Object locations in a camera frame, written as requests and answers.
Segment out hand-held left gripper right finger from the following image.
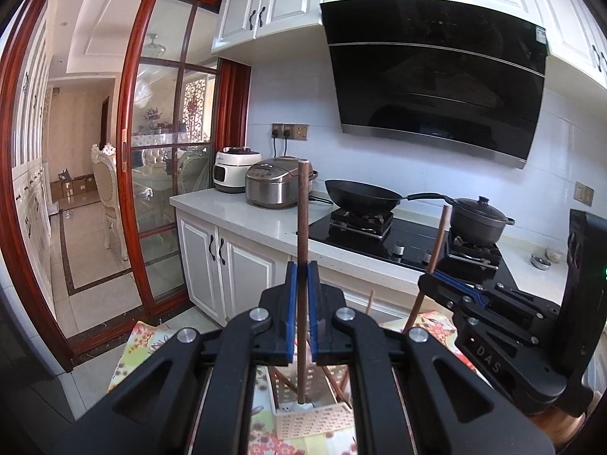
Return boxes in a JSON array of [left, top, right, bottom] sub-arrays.
[[307, 260, 555, 455]]

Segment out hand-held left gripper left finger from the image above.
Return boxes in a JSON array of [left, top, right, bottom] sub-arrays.
[[54, 260, 297, 455]]

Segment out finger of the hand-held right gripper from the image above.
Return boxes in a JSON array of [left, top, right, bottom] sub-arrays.
[[417, 274, 482, 317], [434, 270, 563, 333]]

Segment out brown wooden chopstick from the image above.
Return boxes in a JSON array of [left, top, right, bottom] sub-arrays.
[[402, 205, 450, 335], [295, 160, 311, 406]]

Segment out bunch of brown chopsticks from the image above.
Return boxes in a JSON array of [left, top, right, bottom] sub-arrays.
[[272, 289, 376, 401]]

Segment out cream perforated utensil holder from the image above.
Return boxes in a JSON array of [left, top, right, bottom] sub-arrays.
[[268, 365, 356, 439]]

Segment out person's right hand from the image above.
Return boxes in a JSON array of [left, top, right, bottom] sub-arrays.
[[526, 391, 599, 453]]

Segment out white base cabinet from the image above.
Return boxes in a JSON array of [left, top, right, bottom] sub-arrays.
[[175, 209, 418, 328]]

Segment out black glass gas stove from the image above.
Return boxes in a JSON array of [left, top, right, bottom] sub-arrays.
[[308, 206, 517, 290]]

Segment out black lidded pot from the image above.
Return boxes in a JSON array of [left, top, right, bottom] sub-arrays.
[[448, 195, 515, 247]]

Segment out white stone kitchen countertop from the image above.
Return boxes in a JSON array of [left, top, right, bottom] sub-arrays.
[[170, 185, 584, 304]]

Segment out black wok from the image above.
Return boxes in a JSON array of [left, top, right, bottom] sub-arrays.
[[325, 179, 456, 212]]

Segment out stainless steel rice cooker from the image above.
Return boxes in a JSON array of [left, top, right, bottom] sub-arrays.
[[245, 155, 319, 209]]

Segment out floral checked tablecloth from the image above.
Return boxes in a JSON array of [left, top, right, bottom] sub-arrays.
[[107, 310, 494, 455]]

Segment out white pressure cooker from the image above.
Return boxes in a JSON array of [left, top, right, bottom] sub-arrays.
[[212, 147, 263, 194]]

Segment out black range hood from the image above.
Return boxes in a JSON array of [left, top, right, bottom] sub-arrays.
[[319, 1, 550, 170]]

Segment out white ornate dining chair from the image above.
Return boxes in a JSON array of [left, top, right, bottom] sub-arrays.
[[91, 142, 130, 261]]

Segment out white carved lattice screen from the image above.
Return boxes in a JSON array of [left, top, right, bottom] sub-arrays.
[[182, 80, 212, 143]]

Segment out red framed glass sliding door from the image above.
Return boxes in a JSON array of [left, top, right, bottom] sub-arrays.
[[118, 0, 252, 328]]

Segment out cardboard boxes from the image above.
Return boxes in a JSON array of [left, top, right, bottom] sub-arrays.
[[51, 171, 96, 200]]

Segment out ceiling chandelier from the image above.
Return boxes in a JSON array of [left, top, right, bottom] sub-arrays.
[[142, 33, 167, 58]]

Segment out white hallway cabinet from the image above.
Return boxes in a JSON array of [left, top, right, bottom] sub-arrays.
[[12, 19, 60, 304]]

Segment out gold wall socket strip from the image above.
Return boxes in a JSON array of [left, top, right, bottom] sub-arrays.
[[272, 123, 310, 142]]

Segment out red wooden door frame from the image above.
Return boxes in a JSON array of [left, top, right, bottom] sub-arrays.
[[0, 0, 228, 373]]

